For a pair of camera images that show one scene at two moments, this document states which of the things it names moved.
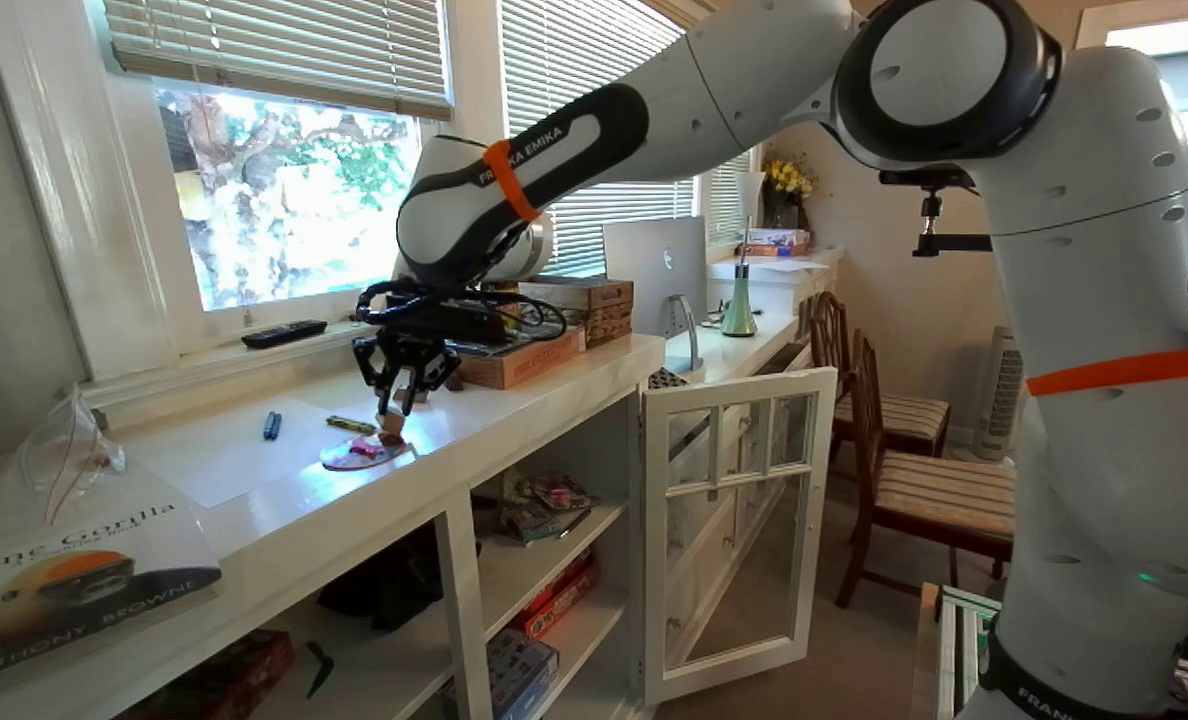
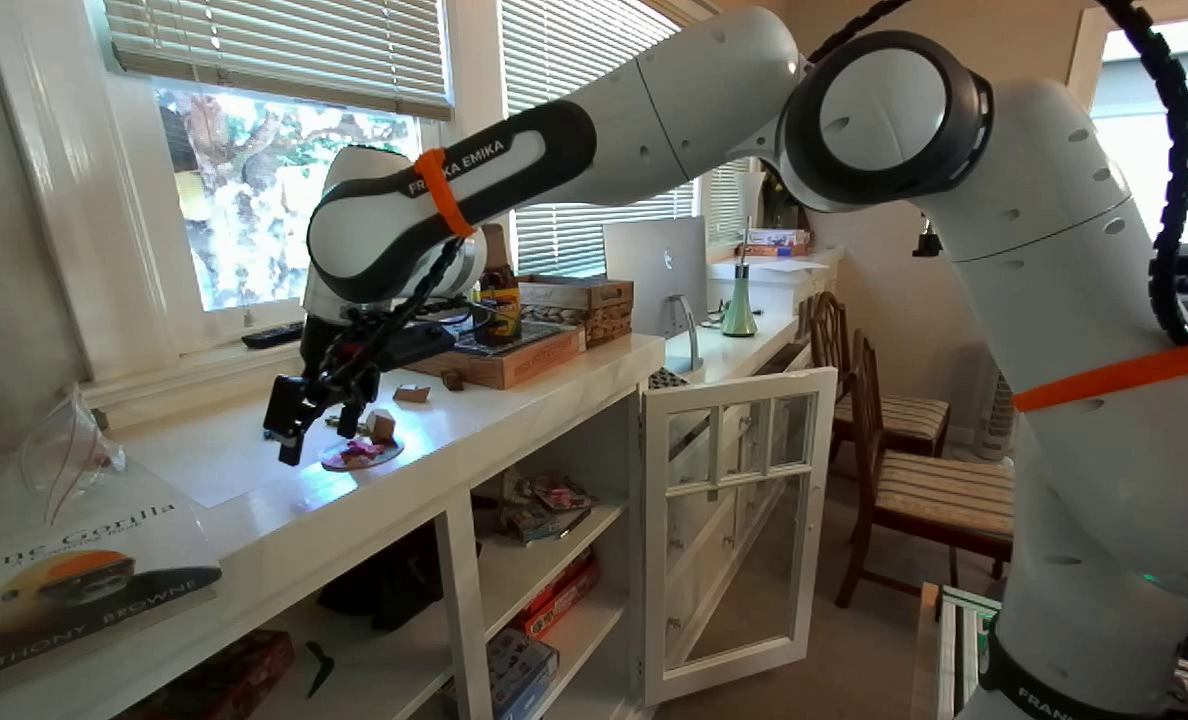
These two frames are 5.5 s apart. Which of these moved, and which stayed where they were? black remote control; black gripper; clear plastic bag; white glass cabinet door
Moved: black gripper
Stayed: white glass cabinet door; clear plastic bag; black remote control
